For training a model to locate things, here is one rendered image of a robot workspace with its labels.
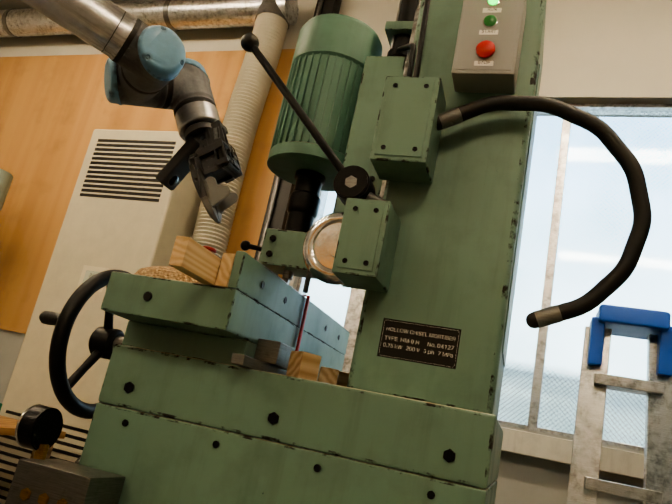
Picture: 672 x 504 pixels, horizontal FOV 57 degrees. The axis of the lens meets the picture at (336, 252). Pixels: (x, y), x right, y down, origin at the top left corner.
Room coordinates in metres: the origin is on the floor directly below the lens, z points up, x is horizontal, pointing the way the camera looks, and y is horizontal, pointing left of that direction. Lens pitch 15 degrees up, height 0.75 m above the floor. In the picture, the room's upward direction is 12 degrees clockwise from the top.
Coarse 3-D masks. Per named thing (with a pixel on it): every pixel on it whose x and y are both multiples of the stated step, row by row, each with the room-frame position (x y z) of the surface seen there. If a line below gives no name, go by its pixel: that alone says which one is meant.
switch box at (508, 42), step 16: (464, 0) 0.88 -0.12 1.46; (480, 0) 0.87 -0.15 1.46; (512, 0) 0.85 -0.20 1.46; (464, 16) 0.88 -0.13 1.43; (480, 16) 0.87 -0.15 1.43; (496, 16) 0.86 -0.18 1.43; (512, 16) 0.85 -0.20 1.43; (464, 32) 0.88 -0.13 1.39; (512, 32) 0.85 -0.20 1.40; (464, 48) 0.87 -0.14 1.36; (496, 48) 0.86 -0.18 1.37; (512, 48) 0.85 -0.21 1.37; (464, 64) 0.87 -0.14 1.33; (496, 64) 0.86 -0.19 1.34; (512, 64) 0.85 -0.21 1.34; (464, 80) 0.89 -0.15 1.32; (480, 80) 0.89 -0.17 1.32; (496, 80) 0.88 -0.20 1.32; (512, 80) 0.87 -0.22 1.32
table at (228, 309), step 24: (120, 288) 0.91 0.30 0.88; (144, 288) 0.90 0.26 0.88; (168, 288) 0.89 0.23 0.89; (192, 288) 0.88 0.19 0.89; (216, 288) 0.86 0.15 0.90; (120, 312) 0.91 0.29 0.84; (144, 312) 0.90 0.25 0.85; (168, 312) 0.89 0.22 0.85; (192, 312) 0.87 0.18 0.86; (216, 312) 0.86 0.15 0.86; (240, 312) 0.88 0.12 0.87; (264, 312) 0.96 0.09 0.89; (240, 336) 0.90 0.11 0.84; (264, 336) 0.98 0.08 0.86; (288, 336) 1.07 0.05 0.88; (312, 336) 1.19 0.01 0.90; (336, 360) 1.36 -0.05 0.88
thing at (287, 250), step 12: (264, 240) 1.11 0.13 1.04; (276, 240) 1.10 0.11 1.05; (288, 240) 1.10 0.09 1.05; (300, 240) 1.09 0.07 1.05; (264, 252) 1.11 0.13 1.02; (276, 252) 1.10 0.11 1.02; (288, 252) 1.09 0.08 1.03; (300, 252) 1.09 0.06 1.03; (264, 264) 1.11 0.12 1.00; (276, 264) 1.10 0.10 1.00; (288, 264) 1.09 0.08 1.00; (300, 264) 1.09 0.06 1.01; (288, 276) 1.12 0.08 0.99; (300, 276) 1.15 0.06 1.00; (312, 276) 1.13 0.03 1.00
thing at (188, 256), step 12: (180, 240) 0.78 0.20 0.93; (192, 240) 0.79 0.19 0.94; (180, 252) 0.78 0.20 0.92; (192, 252) 0.79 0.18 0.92; (204, 252) 0.82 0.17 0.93; (180, 264) 0.78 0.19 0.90; (192, 264) 0.80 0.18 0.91; (204, 264) 0.83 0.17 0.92; (216, 264) 0.86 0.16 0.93; (192, 276) 0.83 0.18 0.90; (204, 276) 0.84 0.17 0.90; (216, 276) 0.87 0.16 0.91
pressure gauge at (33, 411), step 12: (36, 408) 0.94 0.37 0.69; (48, 408) 0.94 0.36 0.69; (24, 420) 0.93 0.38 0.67; (36, 420) 0.92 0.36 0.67; (48, 420) 0.94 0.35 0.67; (60, 420) 0.97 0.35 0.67; (24, 432) 0.92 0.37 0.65; (36, 432) 0.93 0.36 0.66; (48, 432) 0.95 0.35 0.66; (60, 432) 0.97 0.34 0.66; (24, 444) 0.94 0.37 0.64; (36, 444) 0.93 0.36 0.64; (48, 444) 0.95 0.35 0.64; (36, 456) 0.94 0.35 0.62
